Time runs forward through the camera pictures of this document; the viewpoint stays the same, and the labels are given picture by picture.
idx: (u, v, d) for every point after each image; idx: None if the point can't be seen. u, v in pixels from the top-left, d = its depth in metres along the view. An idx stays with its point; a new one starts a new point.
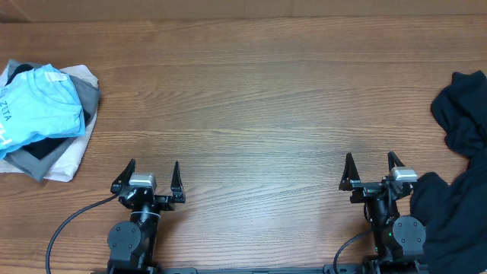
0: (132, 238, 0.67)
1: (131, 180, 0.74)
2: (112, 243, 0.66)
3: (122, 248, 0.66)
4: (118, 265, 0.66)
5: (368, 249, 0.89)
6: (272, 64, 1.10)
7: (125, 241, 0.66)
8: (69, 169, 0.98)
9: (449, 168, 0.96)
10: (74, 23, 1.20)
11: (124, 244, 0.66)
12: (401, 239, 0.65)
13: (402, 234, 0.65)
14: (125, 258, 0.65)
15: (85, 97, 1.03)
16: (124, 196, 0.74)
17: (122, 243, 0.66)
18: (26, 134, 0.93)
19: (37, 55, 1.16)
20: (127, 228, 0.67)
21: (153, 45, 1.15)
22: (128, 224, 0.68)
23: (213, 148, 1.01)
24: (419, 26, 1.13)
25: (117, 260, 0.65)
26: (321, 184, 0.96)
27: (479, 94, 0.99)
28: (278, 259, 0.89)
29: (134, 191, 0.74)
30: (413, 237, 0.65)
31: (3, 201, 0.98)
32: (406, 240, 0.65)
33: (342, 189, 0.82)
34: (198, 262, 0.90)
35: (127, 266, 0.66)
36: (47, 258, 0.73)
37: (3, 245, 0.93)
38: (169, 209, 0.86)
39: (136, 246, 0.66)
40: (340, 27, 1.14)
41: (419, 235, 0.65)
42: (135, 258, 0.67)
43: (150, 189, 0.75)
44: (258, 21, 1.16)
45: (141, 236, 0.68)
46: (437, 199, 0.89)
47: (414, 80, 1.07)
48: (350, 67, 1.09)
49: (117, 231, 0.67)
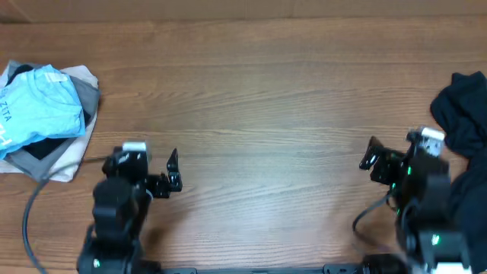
0: (122, 189, 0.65)
1: (125, 144, 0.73)
2: (99, 195, 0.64)
3: (110, 201, 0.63)
4: (106, 220, 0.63)
5: (368, 250, 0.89)
6: (272, 65, 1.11)
7: (114, 195, 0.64)
8: (70, 170, 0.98)
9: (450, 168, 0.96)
10: (74, 23, 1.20)
11: (112, 197, 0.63)
12: (424, 170, 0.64)
13: (425, 166, 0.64)
14: (114, 209, 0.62)
15: (86, 98, 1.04)
16: (116, 158, 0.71)
17: (110, 195, 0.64)
18: (26, 134, 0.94)
19: (37, 55, 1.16)
20: (116, 182, 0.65)
21: (154, 46, 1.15)
22: (120, 178, 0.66)
23: (214, 148, 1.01)
24: (419, 27, 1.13)
25: (103, 215, 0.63)
26: (321, 184, 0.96)
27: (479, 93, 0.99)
28: (278, 259, 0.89)
29: (126, 155, 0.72)
30: (437, 168, 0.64)
31: (2, 202, 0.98)
32: (430, 170, 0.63)
33: (364, 164, 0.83)
34: (198, 262, 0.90)
35: (114, 220, 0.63)
36: None
37: (2, 245, 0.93)
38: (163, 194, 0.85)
39: (124, 201, 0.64)
40: (340, 28, 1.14)
41: (444, 167, 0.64)
42: (123, 216, 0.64)
43: (144, 154, 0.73)
44: (258, 21, 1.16)
45: (130, 190, 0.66)
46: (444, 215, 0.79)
47: (414, 80, 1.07)
48: (350, 68, 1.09)
49: (106, 184, 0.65)
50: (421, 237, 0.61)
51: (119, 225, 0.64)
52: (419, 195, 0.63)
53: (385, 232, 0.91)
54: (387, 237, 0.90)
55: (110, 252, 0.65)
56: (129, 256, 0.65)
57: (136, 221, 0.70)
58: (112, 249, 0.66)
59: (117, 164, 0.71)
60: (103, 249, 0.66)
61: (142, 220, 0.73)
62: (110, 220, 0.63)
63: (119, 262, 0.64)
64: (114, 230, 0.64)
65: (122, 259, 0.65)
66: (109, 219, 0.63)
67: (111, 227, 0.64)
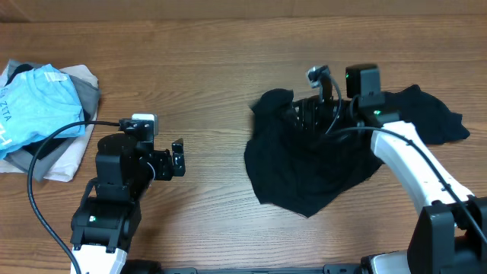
0: (126, 141, 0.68)
1: (134, 115, 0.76)
2: (103, 144, 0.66)
3: (112, 150, 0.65)
4: (106, 170, 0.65)
5: (368, 250, 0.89)
6: (272, 64, 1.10)
7: (117, 144, 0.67)
8: (70, 169, 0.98)
9: (457, 168, 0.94)
10: (74, 23, 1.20)
11: (115, 147, 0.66)
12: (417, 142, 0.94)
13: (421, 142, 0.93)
14: (114, 157, 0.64)
15: (85, 98, 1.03)
16: (125, 126, 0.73)
17: (112, 145, 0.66)
18: (26, 134, 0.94)
19: (36, 54, 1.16)
20: (121, 137, 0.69)
21: (153, 46, 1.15)
22: (124, 136, 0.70)
23: (214, 148, 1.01)
24: (419, 26, 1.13)
25: (103, 162, 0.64)
26: (268, 138, 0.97)
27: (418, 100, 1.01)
28: (278, 258, 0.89)
29: (134, 125, 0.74)
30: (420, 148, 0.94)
31: (3, 201, 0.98)
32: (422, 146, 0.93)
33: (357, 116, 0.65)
34: (198, 262, 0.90)
35: (115, 171, 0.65)
36: (29, 186, 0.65)
37: (3, 245, 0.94)
38: (163, 176, 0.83)
39: (129, 149, 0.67)
40: (340, 27, 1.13)
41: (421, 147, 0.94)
42: (125, 167, 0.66)
43: (151, 123, 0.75)
44: (258, 20, 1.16)
45: (134, 143, 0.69)
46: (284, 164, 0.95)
47: (415, 79, 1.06)
48: (350, 66, 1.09)
49: (112, 138, 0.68)
50: (367, 115, 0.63)
51: (118, 176, 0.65)
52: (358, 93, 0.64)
53: (351, 215, 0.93)
54: (389, 237, 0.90)
55: (107, 209, 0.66)
56: (126, 214, 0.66)
57: (135, 186, 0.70)
58: (110, 207, 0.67)
59: (125, 131, 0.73)
60: (99, 208, 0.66)
61: (141, 192, 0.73)
62: (110, 170, 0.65)
63: (116, 220, 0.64)
64: (113, 183, 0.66)
65: (119, 215, 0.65)
66: (109, 169, 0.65)
67: (110, 179, 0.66)
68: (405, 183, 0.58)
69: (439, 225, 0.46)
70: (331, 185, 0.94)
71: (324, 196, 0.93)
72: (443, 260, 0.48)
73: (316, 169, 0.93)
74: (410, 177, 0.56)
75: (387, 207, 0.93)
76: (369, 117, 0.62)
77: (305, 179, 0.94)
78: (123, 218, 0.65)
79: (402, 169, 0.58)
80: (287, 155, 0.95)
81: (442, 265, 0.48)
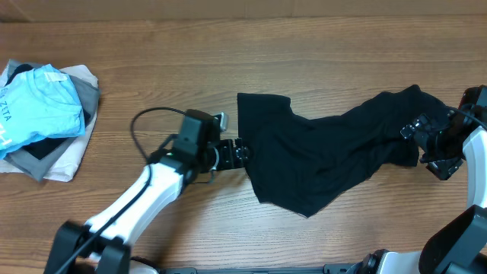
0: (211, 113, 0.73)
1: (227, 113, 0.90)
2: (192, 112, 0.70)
3: (199, 115, 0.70)
4: (186, 127, 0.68)
5: (368, 250, 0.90)
6: (272, 64, 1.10)
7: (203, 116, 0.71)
8: (69, 169, 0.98)
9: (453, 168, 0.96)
10: (74, 23, 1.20)
11: (202, 115, 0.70)
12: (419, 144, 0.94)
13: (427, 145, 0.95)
14: (198, 119, 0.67)
15: (85, 97, 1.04)
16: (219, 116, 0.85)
17: (200, 113, 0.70)
18: (26, 134, 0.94)
19: (37, 55, 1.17)
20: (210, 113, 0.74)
21: (153, 46, 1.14)
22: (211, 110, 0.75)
23: None
24: (420, 26, 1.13)
25: (189, 120, 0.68)
26: (265, 144, 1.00)
27: (402, 101, 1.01)
28: (278, 259, 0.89)
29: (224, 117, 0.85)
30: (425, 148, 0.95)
31: (3, 201, 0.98)
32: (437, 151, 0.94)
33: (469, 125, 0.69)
34: (198, 262, 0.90)
35: (195, 131, 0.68)
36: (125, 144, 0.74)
37: (3, 244, 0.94)
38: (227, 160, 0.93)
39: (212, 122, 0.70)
40: (340, 27, 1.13)
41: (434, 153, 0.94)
42: (204, 133, 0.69)
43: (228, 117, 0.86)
44: (258, 20, 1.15)
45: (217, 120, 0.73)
46: (284, 165, 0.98)
47: (414, 80, 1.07)
48: (350, 67, 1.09)
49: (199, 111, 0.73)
50: (482, 110, 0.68)
51: (195, 136, 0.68)
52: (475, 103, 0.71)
53: (354, 215, 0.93)
54: (388, 237, 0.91)
55: (179, 156, 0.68)
56: (190, 166, 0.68)
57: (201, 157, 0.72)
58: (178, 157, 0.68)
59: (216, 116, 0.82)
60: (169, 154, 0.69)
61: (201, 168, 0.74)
62: (192, 129, 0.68)
63: (184, 165, 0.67)
64: (188, 141, 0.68)
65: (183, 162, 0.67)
66: (190, 127, 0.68)
67: (187, 137, 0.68)
68: (472, 184, 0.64)
69: (478, 227, 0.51)
70: (331, 183, 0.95)
71: (323, 195, 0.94)
72: (459, 259, 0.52)
73: (313, 168, 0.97)
74: (481, 182, 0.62)
75: (386, 206, 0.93)
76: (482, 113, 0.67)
77: (304, 180, 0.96)
78: (186, 168, 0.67)
79: (479, 173, 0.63)
80: (285, 157, 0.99)
81: (453, 260, 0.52)
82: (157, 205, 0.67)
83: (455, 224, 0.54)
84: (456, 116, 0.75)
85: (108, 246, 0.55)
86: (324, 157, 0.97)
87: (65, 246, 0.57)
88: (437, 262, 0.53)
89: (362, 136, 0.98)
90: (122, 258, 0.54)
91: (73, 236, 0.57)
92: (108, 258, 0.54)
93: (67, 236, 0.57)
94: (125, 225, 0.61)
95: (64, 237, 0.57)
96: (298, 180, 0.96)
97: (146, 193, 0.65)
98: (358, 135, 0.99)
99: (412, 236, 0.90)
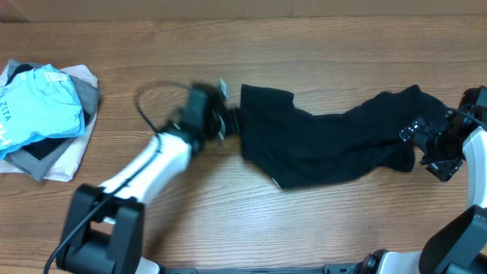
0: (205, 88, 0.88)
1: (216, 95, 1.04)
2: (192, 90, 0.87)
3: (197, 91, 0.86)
4: (192, 101, 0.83)
5: (368, 250, 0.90)
6: (272, 64, 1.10)
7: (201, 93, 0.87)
8: (69, 169, 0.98)
9: None
10: (74, 23, 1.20)
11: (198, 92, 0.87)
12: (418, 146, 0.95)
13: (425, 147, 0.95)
14: (201, 93, 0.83)
15: (85, 97, 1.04)
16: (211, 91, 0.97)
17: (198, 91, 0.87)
18: (26, 134, 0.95)
19: (37, 54, 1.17)
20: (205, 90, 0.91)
21: (153, 46, 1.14)
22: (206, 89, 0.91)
23: (213, 148, 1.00)
24: (419, 26, 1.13)
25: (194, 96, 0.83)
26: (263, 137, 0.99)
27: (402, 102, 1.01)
28: (278, 259, 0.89)
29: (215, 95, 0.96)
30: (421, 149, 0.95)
31: (3, 201, 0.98)
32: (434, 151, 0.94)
33: (470, 125, 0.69)
34: (198, 262, 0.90)
35: (199, 103, 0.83)
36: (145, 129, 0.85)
37: (3, 245, 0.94)
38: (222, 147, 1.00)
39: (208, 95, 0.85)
40: (340, 27, 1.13)
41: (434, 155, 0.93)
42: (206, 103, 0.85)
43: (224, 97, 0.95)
44: (258, 20, 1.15)
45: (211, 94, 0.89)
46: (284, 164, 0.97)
47: (414, 80, 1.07)
48: (350, 67, 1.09)
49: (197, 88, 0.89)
50: (482, 110, 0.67)
51: (199, 108, 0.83)
52: (475, 103, 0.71)
53: (354, 215, 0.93)
54: (388, 237, 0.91)
55: (184, 127, 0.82)
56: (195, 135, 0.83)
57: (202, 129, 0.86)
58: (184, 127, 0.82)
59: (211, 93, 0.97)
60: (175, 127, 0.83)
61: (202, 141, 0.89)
62: (197, 101, 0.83)
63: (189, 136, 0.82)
64: (193, 113, 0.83)
65: (191, 134, 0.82)
66: (195, 101, 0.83)
67: (193, 109, 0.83)
68: (473, 185, 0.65)
69: (477, 227, 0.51)
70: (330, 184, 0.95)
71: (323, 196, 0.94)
72: (459, 259, 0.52)
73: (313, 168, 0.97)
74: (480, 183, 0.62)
75: (386, 206, 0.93)
76: (483, 113, 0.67)
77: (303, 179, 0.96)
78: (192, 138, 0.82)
79: (479, 174, 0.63)
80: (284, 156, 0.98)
81: (453, 260, 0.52)
82: (167, 172, 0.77)
83: (455, 224, 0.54)
84: (455, 116, 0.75)
85: (122, 205, 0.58)
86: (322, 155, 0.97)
87: (81, 207, 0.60)
88: (437, 262, 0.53)
89: (360, 136, 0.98)
90: (138, 218, 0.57)
91: (87, 198, 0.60)
92: (123, 214, 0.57)
93: (81, 199, 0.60)
94: (141, 187, 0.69)
95: (77, 201, 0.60)
96: (293, 174, 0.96)
97: (157, 160, 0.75)
98: (354, 133, 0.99)
99: (412, 236, 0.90)
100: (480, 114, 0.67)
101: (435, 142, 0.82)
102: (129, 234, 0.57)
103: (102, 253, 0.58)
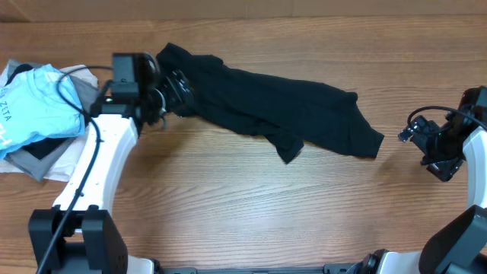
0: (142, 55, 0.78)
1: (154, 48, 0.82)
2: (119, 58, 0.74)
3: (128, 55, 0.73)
4: (119, 68, 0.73)
5: (368, 250, 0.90)
6: (272, 64, 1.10)
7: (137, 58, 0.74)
8: (69, 169, 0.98)
9: None
10: (74, 23, 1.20)
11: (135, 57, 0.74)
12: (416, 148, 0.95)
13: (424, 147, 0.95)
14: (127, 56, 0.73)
15: (85, 97, 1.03)
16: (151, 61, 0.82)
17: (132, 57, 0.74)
18: (26, 134, 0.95)
19: (36, 53, 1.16)
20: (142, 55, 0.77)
21: (153, 46, 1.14)
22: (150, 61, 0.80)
23: (214, 148, 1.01)
24: (419, 26, 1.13)
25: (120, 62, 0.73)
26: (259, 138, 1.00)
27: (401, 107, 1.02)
28: (278, 258, 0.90)
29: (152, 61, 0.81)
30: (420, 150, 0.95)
31: (2, 201, 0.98)
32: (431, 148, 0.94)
33: (470, 125, 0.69)
34: (198, 262, 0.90)
35: (128, 68, 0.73)
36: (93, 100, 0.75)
37: (3, 245, 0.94)
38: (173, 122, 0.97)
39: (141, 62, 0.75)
40: (340, 27, 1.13)
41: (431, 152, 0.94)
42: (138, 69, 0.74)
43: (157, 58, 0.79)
44: (258, 20, 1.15)
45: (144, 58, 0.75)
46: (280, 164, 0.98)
47: (414, 80, 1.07)
48: (350, 67, 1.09)
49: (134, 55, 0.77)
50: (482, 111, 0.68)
51: (130, 73, 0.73)
52: (475, 103, 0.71)
53: (354, 216, 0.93)
54: (388, 237, 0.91)
55: (119, 100, 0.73)
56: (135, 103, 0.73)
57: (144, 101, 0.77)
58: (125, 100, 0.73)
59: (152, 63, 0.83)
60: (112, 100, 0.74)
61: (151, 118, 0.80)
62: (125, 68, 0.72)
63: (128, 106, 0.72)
64: (125, 79, 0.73)
65: (128, 104, 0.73)
66: (122, 66, 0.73)
67: (123, 76, 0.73)
68: (473, 184, 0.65)
69: (477, 227, 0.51)
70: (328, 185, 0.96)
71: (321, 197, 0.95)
72: (459, 259, 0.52)
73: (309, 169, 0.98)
74: (480, 183, 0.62)
75: (386, 206, 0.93)
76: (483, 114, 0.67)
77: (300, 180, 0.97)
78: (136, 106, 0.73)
79: (479, 173, 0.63)
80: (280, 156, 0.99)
81: (453, 261, 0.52)
82: (119, 156, 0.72)
83: (456, 224, 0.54)
84: (456, 116, 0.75)
85: (83, 221, 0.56)
86: (290, 137, 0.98)
87: (40, 235, 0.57)
88: (437, 262, 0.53)
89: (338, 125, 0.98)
90: (103, 228, 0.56)
91: (44, 225, 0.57)
92: (89, 230, 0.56)
93: (38, 227, 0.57)
94: (100, 189, 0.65)
95: (36, 229, 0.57)
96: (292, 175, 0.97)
97: (100, 151, 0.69)
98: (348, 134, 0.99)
99: (413, 236, 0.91)
100: (480, 114, 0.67)
101: (436, 142, 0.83)
102: (102, 245, 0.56)
103: (84, 264, 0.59)
